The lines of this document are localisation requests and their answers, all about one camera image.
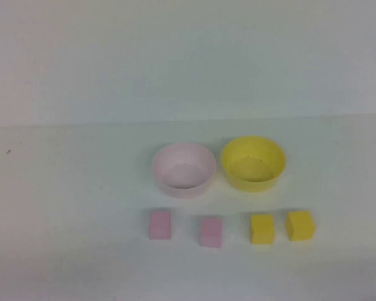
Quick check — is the pink cube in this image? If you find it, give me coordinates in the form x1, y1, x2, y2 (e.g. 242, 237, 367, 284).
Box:
198, 215, 223, 250
149, 209, 172, 241

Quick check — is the yellow cube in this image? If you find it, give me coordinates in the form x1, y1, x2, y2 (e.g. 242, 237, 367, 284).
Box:
249, 214, 276, 245
285, 210, 316, 242

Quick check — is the pink plastic bowl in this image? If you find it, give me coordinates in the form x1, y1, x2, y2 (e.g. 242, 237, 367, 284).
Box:
150, 142, 217, 199

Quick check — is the yellow plastic bowl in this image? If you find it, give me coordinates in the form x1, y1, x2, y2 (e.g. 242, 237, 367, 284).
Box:
220, 135, 287, 193

